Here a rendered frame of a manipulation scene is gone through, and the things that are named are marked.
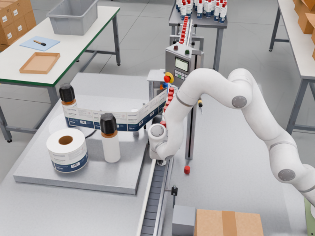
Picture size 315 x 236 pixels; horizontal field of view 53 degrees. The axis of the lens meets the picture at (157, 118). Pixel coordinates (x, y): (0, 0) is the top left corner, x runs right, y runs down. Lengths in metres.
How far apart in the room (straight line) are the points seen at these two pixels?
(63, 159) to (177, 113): 0.70
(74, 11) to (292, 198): 3.19
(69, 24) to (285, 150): 2.67
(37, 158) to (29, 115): 1.96
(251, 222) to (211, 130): 0.93
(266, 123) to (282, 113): 2.51
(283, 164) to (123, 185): 0.79
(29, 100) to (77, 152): 2.46
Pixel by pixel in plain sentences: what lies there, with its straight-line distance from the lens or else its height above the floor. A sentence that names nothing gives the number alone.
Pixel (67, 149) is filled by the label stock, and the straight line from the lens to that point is 1.72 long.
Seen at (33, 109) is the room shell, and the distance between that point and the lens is 3.94.
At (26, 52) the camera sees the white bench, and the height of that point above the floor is 0.80.
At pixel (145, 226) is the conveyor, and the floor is 0.88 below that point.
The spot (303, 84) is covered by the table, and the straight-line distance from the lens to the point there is 3.09.
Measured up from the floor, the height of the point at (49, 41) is 0.81.
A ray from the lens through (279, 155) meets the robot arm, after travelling 1.42.
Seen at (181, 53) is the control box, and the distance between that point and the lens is 1.54.
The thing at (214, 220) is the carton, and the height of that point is 1.12.
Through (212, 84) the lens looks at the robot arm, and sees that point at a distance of 1.24.
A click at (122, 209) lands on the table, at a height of 0.83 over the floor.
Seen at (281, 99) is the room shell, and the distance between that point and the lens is 4.09.
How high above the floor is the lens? 2.15
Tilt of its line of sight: 38 degrees down
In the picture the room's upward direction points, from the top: 1 degrees counter-clockwise
